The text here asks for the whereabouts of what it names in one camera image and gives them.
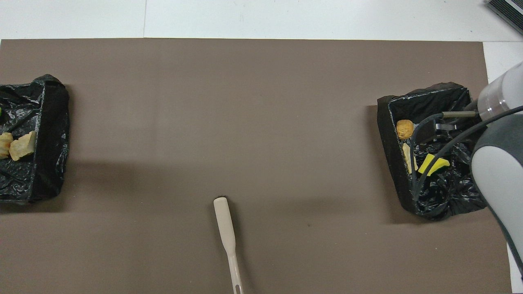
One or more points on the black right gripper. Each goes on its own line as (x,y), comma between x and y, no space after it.
(435,128)

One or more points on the brown bread roll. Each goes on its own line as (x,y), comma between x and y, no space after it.
(405,129)

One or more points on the pale striped bread chunk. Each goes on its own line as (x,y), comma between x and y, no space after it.
(407,157)

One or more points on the beige brush with black bristles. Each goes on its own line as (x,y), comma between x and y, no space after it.
(224,224)

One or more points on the orange striped croissant piece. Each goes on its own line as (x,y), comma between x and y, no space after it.
(5,145)

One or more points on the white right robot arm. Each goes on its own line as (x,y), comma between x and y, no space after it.
(498,171)

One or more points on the bin lined with black bag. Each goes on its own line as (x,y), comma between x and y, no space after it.
(53,143)
(392,163)

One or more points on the dark ribbed device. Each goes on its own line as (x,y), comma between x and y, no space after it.
(506,10)

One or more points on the brown table mat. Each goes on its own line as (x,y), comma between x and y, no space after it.
(245,122)

